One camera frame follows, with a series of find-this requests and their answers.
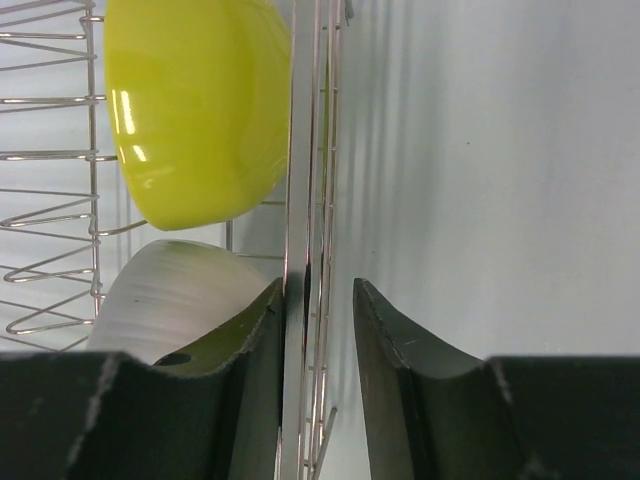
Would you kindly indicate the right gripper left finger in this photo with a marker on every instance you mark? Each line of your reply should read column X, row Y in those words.
column 210, row 410

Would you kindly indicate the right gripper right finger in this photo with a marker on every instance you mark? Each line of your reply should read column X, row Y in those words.
column 433, row 411

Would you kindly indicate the metal wire dish rack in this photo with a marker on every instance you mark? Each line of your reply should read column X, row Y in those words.
column 69, row 224

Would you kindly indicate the lime green bowl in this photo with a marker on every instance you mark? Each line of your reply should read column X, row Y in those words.
column 198, row 98

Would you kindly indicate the white bowl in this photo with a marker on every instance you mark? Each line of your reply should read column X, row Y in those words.
column 170, row 294

